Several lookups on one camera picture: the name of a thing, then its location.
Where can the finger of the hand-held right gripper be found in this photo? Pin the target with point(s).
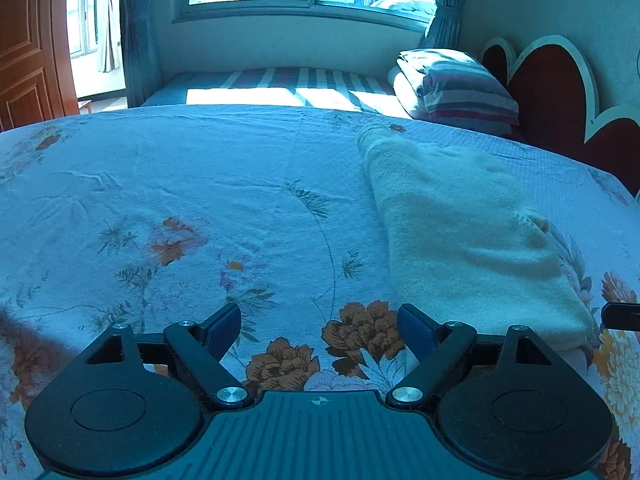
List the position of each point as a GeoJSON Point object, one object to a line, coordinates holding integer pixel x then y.
{"type": "Point", "coordinates": [622, 316]}

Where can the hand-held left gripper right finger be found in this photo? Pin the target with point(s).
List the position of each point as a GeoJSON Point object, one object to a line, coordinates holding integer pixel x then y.
{"type": "Point", "coordinates": [412, 330]}

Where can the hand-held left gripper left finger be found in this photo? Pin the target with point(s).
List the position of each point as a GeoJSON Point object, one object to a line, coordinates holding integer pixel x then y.
{"type": "Point", "coordinates": [226, 330]}

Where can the cream towel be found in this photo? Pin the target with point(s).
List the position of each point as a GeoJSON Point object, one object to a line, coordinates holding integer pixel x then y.
{"type": "Point", "coordinates": [460, 220]}

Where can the floral bed sheet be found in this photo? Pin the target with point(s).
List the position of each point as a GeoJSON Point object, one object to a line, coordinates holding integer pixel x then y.
{"type": "Point", "coordinates": [175, 200]}

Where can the red heart-shaped headboard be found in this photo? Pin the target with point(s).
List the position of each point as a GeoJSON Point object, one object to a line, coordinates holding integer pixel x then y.
{"type": "Point", "coordinates": [555, 90]}

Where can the striped folded quilt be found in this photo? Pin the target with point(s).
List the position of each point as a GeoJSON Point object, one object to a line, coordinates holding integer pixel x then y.
{"type": "Point", "coordinates": [455, 87]}

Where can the striped mattress cover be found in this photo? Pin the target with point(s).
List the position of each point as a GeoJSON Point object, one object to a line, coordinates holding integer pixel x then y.
{"type": "Point", "coordinates": [280, 87]}

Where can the white folded bedding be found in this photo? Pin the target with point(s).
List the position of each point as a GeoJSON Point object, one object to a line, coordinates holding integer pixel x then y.
{"type": "Point", "coordinates": [405, 5]}

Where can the blue-grey curtain with tie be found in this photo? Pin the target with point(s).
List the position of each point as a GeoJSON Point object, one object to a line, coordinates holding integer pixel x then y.
{"type": "Point", "coordinates": [450, 5]}

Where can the white sheer curtain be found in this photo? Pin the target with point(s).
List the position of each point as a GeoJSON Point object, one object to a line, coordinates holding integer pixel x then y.
{"type": "Point", "coordinates": [106, 15]}

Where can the brown wooden door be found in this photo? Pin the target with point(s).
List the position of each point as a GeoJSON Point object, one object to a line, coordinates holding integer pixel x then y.
{"type": "Point", "coordinates": [30, 45]}

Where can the small side window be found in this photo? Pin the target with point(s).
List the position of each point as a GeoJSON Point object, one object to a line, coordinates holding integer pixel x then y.
{"type": "Point", "coordinates": [80, 15]}

